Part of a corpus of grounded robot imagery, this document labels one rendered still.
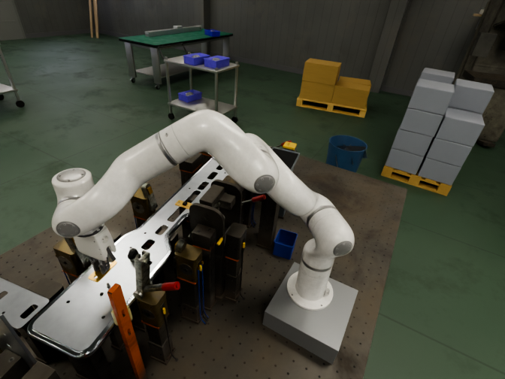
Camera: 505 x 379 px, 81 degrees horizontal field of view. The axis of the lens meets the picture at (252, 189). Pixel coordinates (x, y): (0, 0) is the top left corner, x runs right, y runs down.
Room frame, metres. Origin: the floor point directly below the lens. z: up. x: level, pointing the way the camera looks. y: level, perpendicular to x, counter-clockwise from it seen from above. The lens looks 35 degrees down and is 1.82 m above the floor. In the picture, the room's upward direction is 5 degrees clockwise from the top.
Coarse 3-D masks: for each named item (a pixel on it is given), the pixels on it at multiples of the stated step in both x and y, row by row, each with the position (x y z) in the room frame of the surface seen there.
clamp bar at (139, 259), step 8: (128, 256) 0.52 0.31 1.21; (136, 256) 0.52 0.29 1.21; (144, 256) 0.52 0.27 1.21; (136, 264) 0.51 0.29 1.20; (144, 264) 0.51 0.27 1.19; (136, 272) 0.51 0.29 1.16; (144, 272) 0.52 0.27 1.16; (136, 280) 0.51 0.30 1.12; (144, 280) 0.52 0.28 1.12; (136, 288) 0.51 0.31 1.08
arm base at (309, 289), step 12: (300, 264) 0.78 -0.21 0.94; (300, 276) 0.76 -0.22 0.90; (312, 276) 0.73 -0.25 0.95; (324, 276) 0.73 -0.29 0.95; (288, 288) 0.77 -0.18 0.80; (300, 288) 0.75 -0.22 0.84; (312, 288) 0.72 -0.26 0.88; (324, 288) 0.74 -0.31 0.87; (300, 300) 0.72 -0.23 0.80; (312, 300) 0.72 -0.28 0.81; (324, 300) 0.73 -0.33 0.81
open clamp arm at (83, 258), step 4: (68, 240) 0.66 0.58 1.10; (72, 240) 0.66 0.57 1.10; (68, 244) 0.66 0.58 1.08; (72, 244) 0.66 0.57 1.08; (72, 248) 0.66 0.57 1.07; (76, 248) 0.66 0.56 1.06; (72, 252) 0.66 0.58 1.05; (76, 252) 0.65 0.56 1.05; (80, 256) 0.66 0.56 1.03; (84, 256) 0.67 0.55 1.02; (80, 260) 0.65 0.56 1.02; (84, 260) 0.66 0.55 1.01; (88, 260) 0.66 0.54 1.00; (80, 264) 0.65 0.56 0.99; (84, 264) 0.65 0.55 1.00; (88, 264) 0.66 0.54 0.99
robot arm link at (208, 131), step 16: (208, 112) 0.66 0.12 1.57; (176, 128) 0.63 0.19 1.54; (192, 128) 0.62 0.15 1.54; (208, 128) 0.63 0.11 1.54; (224, 128) 0.64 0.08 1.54; (176, 144) 0.60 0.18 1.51; (192, 144) 0.61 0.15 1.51; (208, 144) 0.62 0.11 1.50; (224, 144) 0.63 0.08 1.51; (240, 144) 0.63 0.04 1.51; (176, 160) 0.60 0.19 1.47; (224, 160) 0.62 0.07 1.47; (240, 160) 0.61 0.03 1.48; (256, 160) 0.61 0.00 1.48; (272, 160) 0.63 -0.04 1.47; (240, 176) 0.59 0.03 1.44; (256, 176) 0.59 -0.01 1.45; (272, 176) 0.60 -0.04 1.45; (256, 192) 0.59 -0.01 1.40
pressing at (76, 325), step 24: (192, 192) 1.12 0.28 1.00; (168, 216) 0.93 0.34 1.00; (120, 240) 0.77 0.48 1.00; (144, 240) 0.78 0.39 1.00; (168, 240) 0.79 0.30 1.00; (120, 264) 0.66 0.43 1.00; (72, 288) 0.55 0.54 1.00; (96, 288) 0.56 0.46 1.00; (48, 312) 0.47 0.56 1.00; (72, 312) 0.47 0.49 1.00; (96, 312) 0.48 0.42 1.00; (48, 336) 0.40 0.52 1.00; (72, 336) 0.41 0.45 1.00; (96, 336) 0.41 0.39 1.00
